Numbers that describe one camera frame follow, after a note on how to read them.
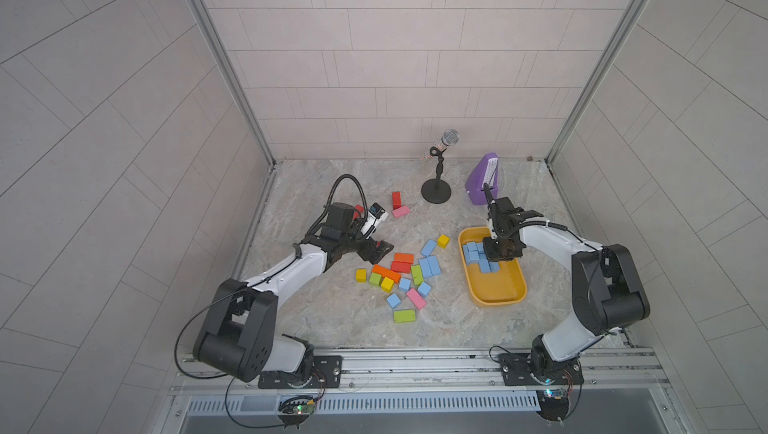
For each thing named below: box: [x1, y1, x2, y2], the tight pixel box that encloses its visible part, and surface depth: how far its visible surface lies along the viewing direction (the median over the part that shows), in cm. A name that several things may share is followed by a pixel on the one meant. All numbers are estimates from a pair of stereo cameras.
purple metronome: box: [465, 153, 499, 205], surface depth 98 cm
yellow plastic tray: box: [458, 226, 527, 304], surface depth 85 cm
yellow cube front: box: [381, 276, 394, 293], surface depth 85 cm
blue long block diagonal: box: [420, 239, 437, 257], surface depth 95 cm
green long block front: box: [393, 310, 416, 323], surface depth 81 cm
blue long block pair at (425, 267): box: [419, 257, 433, 279], surface depth 89 cm
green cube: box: [369, 272, 383, 287], surface depth 86 cm
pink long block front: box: [406, 288, 427, 310], surface depth 84 cm
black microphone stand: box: [420, 129, 460, 204], surface depth 107 cm
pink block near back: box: [392, 205, 410, 219], surface depth 104 cm
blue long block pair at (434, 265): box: [427, 255, 441, 276], surface depth 91 cm
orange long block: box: [372, 264, 401, 284], surface depth 88 cm
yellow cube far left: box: [355, 269, 367, 283], surface depth 87 cm
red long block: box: [391, 261, 413, 274], surface depth 91 cm
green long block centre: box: [411, 265, 424, 285], surface depth 88 cm
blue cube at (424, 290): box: [417, 282, 432, 299], surface depth 84 cm
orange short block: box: [394, 253, 414, 265], surface depth 93 cm
